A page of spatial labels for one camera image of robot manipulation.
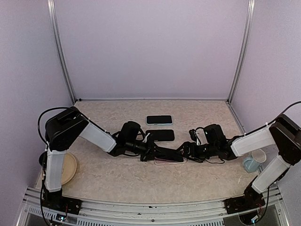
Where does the light blue mug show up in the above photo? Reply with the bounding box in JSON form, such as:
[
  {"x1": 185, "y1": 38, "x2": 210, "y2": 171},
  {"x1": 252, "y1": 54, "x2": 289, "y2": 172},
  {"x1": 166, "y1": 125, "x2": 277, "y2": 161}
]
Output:
[{"x1": 242, "y1": 149, "x2": 267, "y2": 173}]

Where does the black phone silver edge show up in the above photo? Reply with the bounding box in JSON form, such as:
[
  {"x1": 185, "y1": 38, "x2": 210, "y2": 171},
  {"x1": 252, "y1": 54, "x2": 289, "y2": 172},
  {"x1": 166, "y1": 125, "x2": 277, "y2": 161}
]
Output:
[{"x1": 150, "y1": 130, "x2": 174, "y2": 141}]

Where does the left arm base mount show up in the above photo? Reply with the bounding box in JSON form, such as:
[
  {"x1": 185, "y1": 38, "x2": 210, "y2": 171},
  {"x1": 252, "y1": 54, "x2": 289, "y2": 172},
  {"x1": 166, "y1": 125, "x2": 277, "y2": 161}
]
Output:
[{"x1": 42, "y1": 196, "x2": 82, "y2": 215}]

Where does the right aluminium frame post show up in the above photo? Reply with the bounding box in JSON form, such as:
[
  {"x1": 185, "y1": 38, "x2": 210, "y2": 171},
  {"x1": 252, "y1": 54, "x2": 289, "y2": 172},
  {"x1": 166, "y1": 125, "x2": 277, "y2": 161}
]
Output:
[{"x1": 227, "y1": 0, "x2": 255, "y2": 105}]

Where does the light blue phone case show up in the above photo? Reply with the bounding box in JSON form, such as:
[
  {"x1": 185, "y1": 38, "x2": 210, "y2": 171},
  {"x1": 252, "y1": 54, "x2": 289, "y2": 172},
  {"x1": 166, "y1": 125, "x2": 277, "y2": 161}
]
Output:
[{"x1": 146, "y1": 115, "x2": 174, "y2": 127}]

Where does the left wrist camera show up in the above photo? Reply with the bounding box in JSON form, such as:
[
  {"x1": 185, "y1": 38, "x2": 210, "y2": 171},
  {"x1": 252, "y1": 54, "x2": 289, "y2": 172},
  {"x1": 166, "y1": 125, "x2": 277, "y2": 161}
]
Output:
[{"x1": 142, "y1": 132, "x2": 153, "y2": 143}]

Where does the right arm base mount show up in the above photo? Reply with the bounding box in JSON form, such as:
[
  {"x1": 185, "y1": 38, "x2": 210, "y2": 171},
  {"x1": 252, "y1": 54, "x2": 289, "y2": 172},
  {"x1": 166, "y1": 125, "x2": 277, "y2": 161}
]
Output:
[{"x1": 224, "y1": 195, "x2": 266, "y2": 214}]

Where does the beige round plate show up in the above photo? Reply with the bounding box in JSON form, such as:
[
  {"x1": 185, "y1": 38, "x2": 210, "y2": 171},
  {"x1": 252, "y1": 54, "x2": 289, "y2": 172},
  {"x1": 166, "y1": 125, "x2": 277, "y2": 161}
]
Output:
[{"x1": 41, "y1": 152, "x2": 78, "y2": 186}]

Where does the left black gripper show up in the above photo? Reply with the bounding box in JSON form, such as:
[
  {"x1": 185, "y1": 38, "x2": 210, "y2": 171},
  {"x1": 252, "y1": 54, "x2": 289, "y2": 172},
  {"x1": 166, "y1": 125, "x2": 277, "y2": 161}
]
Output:
[{"x1": 127, "y1": 137, "x2": 166, "y2": 162}]

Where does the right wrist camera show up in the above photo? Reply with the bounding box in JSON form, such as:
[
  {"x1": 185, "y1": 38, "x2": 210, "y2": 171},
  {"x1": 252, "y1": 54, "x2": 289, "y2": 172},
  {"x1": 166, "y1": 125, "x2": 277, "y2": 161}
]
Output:
[{"x1": 189, "y1": 127, "x2": 204, "y2": 145}]

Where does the dark green mug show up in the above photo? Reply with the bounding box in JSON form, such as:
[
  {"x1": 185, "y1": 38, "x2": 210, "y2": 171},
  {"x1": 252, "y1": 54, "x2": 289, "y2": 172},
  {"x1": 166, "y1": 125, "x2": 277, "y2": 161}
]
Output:
[{"x1": 39, "y1": 152, "x2": 48, "y2": 169}]

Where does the front aluminium rail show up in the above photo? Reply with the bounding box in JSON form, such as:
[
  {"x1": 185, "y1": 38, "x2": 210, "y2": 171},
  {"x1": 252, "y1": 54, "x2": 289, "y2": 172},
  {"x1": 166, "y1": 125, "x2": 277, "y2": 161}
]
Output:
[{"x1": 13, "y1": 187, "x2": 292, "y2": 226}]

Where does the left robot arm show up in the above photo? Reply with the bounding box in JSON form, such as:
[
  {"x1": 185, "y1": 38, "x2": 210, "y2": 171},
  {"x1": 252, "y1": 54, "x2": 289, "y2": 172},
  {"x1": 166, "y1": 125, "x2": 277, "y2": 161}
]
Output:
[{"x1": 39, "y1": 107, "x2": 184, "y2": 210}]

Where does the pink phone case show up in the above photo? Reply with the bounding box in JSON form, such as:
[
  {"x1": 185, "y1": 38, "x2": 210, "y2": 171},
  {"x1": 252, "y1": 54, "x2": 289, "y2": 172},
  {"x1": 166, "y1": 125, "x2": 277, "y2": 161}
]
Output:
[{"x1": 154, "y1": 158, "x2": 187, "y2": 166}]

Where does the left aluminium frame post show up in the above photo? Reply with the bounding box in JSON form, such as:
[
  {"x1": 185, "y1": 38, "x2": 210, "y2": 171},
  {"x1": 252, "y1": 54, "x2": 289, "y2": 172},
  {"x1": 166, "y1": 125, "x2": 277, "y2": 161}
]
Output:
[{"x1": 47, "y1": 0, "x2": 77, "y2": 104}]

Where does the black phone brown edge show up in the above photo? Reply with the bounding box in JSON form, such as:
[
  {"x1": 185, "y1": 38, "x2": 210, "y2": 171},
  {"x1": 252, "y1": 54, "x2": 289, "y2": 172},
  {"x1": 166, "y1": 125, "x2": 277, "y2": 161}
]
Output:
[{"x1": 155, "y1": 155, "x2": 184, "y2": 162}]

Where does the aluminium frame post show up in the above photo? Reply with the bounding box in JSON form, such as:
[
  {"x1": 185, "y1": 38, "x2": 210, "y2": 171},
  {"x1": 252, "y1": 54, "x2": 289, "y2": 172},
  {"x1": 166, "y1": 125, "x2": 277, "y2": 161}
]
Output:
[
  {"x1": 227, "y1": 0, "x2": 255, "y2": 105},
  {"x1": 47, "y1": 0, "x2": 77, "y2": 104}
]

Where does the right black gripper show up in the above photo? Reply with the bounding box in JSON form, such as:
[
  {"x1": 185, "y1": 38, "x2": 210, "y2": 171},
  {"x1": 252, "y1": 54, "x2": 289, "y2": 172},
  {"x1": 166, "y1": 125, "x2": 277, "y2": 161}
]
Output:
[{"x1": 174, "y1": 141, "x2": 218, "y2": 163}]

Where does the black phone teal edge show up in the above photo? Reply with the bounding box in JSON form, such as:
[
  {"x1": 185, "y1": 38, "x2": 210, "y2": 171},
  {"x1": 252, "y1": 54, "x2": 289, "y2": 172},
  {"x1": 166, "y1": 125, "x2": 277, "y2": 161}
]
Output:
[{"x1": 147, "y1": 115, "x2": 172, "y2": 125}]

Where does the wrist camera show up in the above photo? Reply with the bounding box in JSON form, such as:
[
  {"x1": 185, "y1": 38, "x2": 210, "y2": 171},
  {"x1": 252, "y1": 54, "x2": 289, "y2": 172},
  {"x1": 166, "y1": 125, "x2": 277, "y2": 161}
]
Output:
[
  {"x1": 189, "y1": 127, "x2": 204, "y2": 145},
  {"x1": 142, "y1": 132, "x2": 153, "y2": 143}
]

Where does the black phone case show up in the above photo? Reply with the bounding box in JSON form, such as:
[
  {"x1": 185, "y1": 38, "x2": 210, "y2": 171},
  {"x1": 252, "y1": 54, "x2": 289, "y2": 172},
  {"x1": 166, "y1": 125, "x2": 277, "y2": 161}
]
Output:
[{"x1": 145, "y1": 129, "x2": 175, "y2": 143}]

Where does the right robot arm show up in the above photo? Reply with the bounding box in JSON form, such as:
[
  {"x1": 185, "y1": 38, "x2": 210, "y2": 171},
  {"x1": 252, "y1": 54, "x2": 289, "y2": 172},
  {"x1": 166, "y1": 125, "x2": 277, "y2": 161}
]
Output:
[{"x1": 176, "y1": 112, "x2": 301, "y2": 209}]

